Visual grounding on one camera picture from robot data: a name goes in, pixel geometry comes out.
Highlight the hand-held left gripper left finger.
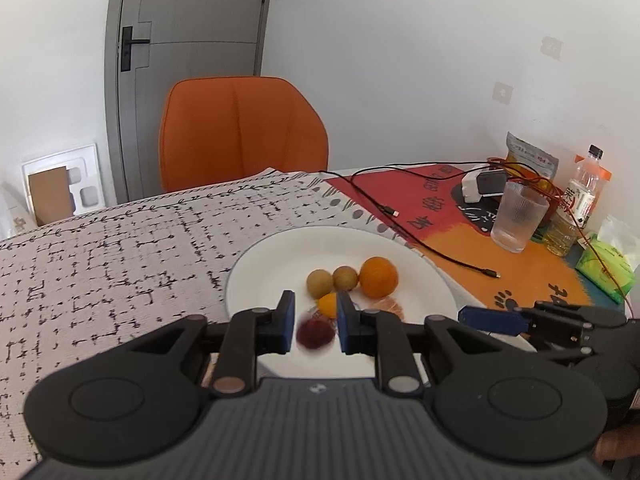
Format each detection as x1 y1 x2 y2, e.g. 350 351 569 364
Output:
97 290 297 396

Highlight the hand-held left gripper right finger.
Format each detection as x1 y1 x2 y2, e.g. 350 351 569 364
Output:
336 291 538 395

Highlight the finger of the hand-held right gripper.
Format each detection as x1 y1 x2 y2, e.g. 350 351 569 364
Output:
458 305 532 337
534 301 629 329

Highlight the dark maroon fruit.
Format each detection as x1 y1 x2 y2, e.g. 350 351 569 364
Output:
296 317 335 351

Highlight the brown kiwi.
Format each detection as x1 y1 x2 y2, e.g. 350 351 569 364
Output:
332 265 360 292
306 269 334 297

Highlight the peeled citrus segment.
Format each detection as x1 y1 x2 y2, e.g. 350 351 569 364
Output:
372 296 407 322

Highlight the round orange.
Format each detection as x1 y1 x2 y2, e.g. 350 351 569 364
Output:
359 256 399 299

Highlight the person's right hand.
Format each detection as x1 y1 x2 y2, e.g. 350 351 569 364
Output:
596 420 640 461

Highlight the green tissue pack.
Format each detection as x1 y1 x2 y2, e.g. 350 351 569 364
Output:
575 214 640 305

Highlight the orange and red table mat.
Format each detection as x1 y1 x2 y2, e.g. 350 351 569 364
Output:
322 162 632 321

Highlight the ribbed glass cup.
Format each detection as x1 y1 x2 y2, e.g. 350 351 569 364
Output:
490 181 550 254

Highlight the clear plastic bottle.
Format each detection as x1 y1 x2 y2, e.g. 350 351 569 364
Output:
545 145 610 257

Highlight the white charger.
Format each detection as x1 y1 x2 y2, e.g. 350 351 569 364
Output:
461 171 508 204

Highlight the grey snack bag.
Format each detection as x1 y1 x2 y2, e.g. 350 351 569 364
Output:
504 131 559 181

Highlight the orange chair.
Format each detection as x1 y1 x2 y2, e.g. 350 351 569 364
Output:
159 76 330 193

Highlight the white foam packaging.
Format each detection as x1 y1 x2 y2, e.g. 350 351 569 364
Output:
21 144 106 226

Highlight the brown cardboard piece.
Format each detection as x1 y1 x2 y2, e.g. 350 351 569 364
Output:
27 166 76 226

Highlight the clear plastic bag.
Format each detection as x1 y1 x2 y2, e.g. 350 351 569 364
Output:
0 180 38 241

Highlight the grey door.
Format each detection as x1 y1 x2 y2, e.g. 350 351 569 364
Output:
104 0 277 206

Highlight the orange wire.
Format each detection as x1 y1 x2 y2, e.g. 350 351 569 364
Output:
487 156 632 313

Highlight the black cable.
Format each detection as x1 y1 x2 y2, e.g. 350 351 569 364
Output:
350 162 501 279
320 161 493 219

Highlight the black door handle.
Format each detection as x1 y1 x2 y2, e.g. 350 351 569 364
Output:
120 26 151 72

